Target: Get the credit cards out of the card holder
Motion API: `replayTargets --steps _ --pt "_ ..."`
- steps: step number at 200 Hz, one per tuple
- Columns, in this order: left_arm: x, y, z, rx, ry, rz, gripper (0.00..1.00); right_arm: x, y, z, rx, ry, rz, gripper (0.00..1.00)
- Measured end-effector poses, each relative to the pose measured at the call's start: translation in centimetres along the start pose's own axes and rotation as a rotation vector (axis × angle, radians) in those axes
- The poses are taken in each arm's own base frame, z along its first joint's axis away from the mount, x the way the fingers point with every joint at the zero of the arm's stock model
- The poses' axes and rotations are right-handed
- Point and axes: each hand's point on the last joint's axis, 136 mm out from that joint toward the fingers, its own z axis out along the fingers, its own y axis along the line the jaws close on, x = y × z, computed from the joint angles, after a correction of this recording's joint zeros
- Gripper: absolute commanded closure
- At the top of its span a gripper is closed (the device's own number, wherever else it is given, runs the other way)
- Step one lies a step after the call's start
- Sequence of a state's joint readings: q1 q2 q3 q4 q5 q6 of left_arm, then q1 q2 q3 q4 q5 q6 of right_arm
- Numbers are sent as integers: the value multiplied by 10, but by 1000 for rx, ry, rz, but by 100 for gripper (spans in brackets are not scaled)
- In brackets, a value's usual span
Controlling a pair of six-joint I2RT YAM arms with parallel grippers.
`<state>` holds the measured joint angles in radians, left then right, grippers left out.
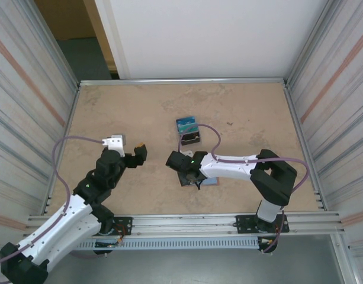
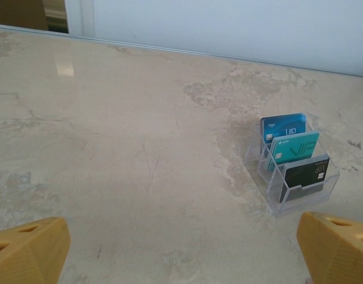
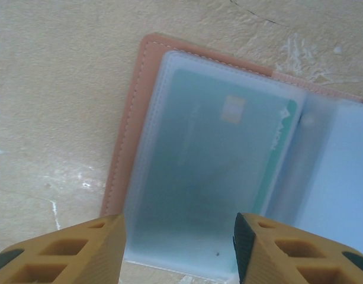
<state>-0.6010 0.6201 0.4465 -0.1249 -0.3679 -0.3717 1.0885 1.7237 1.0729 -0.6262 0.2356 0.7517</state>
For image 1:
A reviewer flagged aluminium table edge rail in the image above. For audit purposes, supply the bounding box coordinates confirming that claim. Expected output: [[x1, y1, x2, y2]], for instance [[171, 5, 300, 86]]
[[46, 85, 82, 214], [78, 77, 288, 87], [283, 84, 327, 211]]

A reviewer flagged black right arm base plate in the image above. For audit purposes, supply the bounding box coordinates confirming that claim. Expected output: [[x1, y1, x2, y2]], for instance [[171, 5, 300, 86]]
[[234, 215, 288, 236]]

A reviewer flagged aluminium frame post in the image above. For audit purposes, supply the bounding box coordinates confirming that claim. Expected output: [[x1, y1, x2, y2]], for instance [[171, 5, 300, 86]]
[[28, 0, 81, 87], [286, 0, 345, 86]]

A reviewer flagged dark grey plastic card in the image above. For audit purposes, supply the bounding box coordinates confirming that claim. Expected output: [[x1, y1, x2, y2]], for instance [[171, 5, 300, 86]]
[[178, 173, 198, 188]]

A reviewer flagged white slotted cable duct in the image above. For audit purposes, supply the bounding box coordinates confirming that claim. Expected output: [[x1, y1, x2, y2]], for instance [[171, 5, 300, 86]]
[[76, 238, 261, 251]]

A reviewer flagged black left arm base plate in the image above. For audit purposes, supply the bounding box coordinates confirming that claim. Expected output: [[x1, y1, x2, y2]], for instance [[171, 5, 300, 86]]
[[110, 217, 133, 237]]

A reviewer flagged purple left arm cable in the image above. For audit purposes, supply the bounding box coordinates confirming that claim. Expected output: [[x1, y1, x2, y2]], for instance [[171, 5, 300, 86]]
[[0, 135, 105, 266]]

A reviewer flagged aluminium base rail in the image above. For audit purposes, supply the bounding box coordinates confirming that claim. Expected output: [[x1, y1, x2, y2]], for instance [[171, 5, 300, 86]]
[[23, 210, 346, 240]]

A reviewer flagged clear acrylic card stand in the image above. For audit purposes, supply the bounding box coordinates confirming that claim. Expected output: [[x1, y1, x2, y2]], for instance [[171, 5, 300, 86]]
[[175, 117, 203, 147]]

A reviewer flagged small circuit board with wires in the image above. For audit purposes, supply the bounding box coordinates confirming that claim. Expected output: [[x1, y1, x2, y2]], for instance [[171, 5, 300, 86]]
[[94, 236, 124, 249]]

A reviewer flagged teal card stack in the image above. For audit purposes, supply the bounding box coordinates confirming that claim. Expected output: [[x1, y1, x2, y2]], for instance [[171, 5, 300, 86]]
[[177, 123, 200, 134]]

